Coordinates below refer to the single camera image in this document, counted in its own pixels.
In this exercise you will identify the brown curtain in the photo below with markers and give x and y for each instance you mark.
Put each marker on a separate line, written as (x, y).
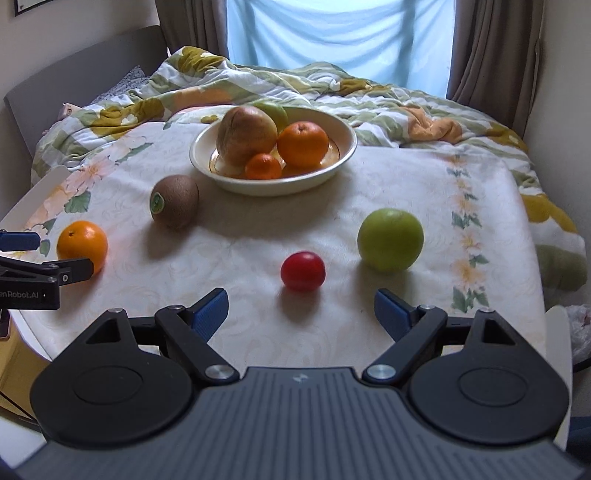
(494, 55)
(194, 23)

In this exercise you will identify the floral striped quilt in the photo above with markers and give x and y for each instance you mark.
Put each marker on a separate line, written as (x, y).
(369, 101)

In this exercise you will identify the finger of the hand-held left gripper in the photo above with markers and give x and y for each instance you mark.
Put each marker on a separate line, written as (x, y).
(69, 270)
(18, 241)

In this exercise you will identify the light blue sheer curtain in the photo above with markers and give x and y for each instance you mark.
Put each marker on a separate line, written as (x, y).
(337, 37)

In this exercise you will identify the white plastic bag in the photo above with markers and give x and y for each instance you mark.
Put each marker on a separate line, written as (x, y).
(579, 327)

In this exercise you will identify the brown kiwi with green sticker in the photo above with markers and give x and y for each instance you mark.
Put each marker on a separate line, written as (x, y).
(178, 203)

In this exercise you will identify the cream bowl with yellow inside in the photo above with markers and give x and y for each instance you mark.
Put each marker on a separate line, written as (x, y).
(277, 187)

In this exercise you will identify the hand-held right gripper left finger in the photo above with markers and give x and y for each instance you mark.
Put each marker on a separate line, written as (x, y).
(210, 310)

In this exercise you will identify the small mandarin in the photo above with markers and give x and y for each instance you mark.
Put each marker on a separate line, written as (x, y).
(263, 168)

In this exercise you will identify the large green apple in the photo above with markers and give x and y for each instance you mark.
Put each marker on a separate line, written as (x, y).
(275, 115)

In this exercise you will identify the large orange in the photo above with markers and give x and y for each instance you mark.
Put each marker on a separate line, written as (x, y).
(302, 144)
(82, 244)

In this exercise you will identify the large yellow-red apple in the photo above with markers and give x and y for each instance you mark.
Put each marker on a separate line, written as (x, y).
(244, 134)

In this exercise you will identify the grey headboard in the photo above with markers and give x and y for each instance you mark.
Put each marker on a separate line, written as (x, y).
(69, 78)

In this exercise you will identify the white floral tablecloth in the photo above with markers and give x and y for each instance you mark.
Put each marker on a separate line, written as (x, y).
(277, 224)

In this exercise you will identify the framed wall picture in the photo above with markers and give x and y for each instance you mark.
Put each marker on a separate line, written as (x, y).
(27, 7)

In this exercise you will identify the small green apple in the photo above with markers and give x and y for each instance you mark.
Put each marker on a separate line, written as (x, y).
(390, 240)

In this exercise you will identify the small pink box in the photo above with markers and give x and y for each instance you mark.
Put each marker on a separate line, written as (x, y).
(71, 110)

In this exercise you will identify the red cherry tomato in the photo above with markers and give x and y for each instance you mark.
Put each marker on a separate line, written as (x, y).
(302, 271)

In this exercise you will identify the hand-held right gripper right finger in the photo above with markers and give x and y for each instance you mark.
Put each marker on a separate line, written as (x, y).
(392, 310)

